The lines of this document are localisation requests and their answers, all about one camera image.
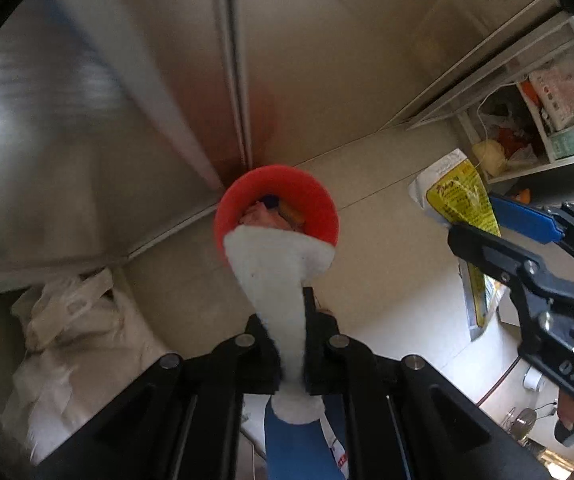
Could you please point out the white tissue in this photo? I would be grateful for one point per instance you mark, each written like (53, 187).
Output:
(277, 270)

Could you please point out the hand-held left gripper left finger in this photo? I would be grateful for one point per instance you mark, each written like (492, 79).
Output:
(262, 360)

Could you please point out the white plastic bags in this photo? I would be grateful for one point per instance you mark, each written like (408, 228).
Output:
(67, 340)

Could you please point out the red trash bin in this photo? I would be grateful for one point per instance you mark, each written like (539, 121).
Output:
(317, 195)

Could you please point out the green white box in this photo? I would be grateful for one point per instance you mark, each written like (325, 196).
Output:
(569, 140)

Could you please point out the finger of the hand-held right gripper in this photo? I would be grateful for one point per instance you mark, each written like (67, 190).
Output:
(492, 250)
(527, 220)

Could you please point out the white bag with red print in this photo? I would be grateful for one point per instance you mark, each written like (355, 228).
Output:
(562, 92)

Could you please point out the stainless steel cabinet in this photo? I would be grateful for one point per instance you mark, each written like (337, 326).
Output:
(117, 110)

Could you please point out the white shelf unit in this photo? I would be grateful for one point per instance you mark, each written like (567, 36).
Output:
(517, 62)

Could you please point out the yellow plastic bag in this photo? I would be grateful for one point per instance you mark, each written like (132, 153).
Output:
(489, 155)

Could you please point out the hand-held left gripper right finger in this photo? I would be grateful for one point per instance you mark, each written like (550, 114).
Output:
(317, 360)

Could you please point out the person's blue jeans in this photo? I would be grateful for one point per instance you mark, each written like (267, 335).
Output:
(292, 452)

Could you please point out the metal pot lid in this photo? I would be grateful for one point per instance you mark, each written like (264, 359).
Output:
(522, 422)

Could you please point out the orange plastic bag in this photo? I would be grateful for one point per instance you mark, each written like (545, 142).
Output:
(509, 139)

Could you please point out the yellow packet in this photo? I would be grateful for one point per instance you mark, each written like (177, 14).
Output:
(462, 195)

